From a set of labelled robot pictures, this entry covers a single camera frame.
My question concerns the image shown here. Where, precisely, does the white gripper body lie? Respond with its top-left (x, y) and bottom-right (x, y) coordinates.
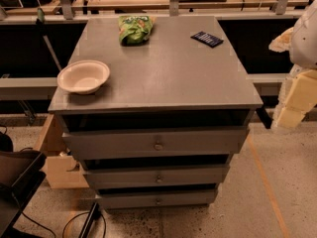
top-left (289, 64), bottom-right (311, 78)

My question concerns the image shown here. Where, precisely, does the grey middle drawer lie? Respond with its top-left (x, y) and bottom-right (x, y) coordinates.
top-left (83, 166), bottom-right (229, 189)

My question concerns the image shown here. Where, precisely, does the grey drawer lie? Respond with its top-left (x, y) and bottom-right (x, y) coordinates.
top-left (63, 128), bottom-right (248, 160)
top-left (83, 166), bottom-right (229, 189)
top-left (96, 189), bottom-right (218, 209)

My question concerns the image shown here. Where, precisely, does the grey bottom drawer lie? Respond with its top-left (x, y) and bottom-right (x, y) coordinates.
top-left (96, 189), bottom-right (218, 209)

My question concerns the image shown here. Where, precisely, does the black floor cable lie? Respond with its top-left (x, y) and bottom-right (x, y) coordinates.
top-left (13, 195), bottom-right (107, 238)

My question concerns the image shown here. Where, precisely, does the white paper bowl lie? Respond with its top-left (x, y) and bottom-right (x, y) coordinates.
top-left (57, 60), bottom-right (110, 94)

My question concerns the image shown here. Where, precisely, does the grey drawer cabinet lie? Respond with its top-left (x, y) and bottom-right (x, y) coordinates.
top-left (50, 16), bottom-right (263, 197)

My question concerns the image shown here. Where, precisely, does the black tray stand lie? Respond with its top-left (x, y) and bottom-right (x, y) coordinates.
top-left (0, 150), bottom-right (46, 238)

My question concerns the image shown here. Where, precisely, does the grey top drawer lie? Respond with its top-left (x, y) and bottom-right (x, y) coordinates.
top-left (63, 128), bottom-right (248, 160)

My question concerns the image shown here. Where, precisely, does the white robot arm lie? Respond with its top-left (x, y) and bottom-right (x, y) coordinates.
top-left (268, 1), bottom-right (317, 130)

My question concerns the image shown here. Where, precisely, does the dark blue rxbar wrapper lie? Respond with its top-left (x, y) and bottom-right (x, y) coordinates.
top-left (191, 32), bottom-right (223, 48)

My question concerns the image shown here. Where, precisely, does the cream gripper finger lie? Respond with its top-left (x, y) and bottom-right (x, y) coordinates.
top-left (276, 107), bottom-right (305, 129)
top-left (285, 70), bottom-right (317, 113)

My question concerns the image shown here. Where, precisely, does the green chip bag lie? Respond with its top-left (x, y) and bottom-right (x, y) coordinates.
top-left (118, 15), bottom-right (156, 46)

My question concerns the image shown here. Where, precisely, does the wooden crate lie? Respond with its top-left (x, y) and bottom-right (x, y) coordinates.
top-left (34, 114), bottom-right (88, 188)

